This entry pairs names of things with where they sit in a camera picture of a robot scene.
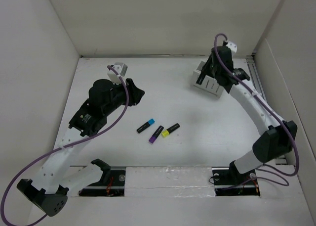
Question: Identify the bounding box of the aluminium rail right side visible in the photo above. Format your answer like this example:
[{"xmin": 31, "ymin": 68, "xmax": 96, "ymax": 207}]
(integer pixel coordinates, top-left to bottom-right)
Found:
[{"xmin": 245, "ymin": 55, "xmax": 287, "ymax": 165}]

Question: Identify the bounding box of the yellow cap black highlighter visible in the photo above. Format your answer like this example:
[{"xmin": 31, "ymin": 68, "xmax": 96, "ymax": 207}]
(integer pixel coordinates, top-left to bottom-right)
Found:
[{"xmin": 161, "ymin": 123, "xmax": 180, "ymax": 137}]

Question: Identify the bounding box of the purple cap black highlighter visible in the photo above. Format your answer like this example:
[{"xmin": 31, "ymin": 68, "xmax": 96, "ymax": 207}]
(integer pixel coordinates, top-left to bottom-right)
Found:
[{"xmin": 149, "ymin": 126, "xmax": 164, "ymax": 144}]

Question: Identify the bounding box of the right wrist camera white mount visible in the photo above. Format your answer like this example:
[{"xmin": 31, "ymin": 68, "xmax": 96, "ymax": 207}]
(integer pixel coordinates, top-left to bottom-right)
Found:
[{"xmin": 223, "ymin": 41, "xmax": 237, "ymax": 53}]

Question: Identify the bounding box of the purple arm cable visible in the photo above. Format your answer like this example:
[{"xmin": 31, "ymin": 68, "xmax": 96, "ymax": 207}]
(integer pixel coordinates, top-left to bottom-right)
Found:
[
  {"xmin": 213, "ymin": 33, "xmax": 299, "ymax": 189},
  {"xmin": 0, "ymin": 65, "xmax": 129, "ymax": 226}
]

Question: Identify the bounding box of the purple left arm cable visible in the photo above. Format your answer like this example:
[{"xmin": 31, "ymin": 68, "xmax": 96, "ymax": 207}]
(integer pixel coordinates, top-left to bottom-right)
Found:
[{"xmin": 0, "ymin": 65, "xmax": 129, "ymax": 226}]

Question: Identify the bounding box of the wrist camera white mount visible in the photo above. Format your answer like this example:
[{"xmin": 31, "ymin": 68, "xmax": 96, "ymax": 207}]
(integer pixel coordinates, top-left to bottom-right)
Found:
[
  {"xmin": 107, "ymin": 62, "xmax": 128, "ymax": 84},
  {"xmin": 223, "ymin": 41, "xmax": 237, "ymax": 53}
]

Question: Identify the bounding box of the white slotted pen holder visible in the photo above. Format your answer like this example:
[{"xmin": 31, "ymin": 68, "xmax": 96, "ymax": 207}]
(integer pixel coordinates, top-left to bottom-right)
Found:
[{"xmin": 191, "ymin": 61, "xmax": 224, "ymax": 98}]

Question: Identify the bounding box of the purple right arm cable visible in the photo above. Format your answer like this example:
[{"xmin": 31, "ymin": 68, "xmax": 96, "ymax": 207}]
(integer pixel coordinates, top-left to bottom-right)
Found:
[{"xmin": 213, "ymin": 33, "xmax": 299, "ymax": 189}]

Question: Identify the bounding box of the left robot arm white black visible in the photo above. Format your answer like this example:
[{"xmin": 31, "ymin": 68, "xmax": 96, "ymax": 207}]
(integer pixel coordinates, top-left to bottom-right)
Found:
[{"xmin": 17, "ymin": 78, "xmax": 145, "ymax": 217}]

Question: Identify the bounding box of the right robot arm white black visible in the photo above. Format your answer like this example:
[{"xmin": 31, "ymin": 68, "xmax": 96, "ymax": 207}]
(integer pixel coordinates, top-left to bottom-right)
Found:
[{"xmin": 196, "ymin": 43, "xmax": 299, "ymax": 188}]

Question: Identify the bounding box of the blue cap black highlighter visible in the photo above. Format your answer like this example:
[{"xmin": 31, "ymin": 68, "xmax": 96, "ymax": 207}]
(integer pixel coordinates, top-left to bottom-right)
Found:
[{"xmin": 136, "ymin": 119, "xmax": 155, "ymax": 134}]

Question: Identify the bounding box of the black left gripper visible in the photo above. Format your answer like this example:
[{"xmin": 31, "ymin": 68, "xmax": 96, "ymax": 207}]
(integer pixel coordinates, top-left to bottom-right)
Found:
[{"xmin": 103, "ymin": 77, "xmax": 144, "ymax": 116}]

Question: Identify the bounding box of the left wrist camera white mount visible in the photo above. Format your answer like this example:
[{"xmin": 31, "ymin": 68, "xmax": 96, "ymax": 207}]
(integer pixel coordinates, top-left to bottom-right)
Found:
[{"xmin": 107, "ymin": 62, "xmax": 128, "ymax": 84}]

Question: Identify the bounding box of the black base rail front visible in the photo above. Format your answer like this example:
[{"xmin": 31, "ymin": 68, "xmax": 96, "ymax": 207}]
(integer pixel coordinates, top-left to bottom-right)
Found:
[{"xmin": 79, "ymin": 167, "xmax": 260, "ymax": 197}]

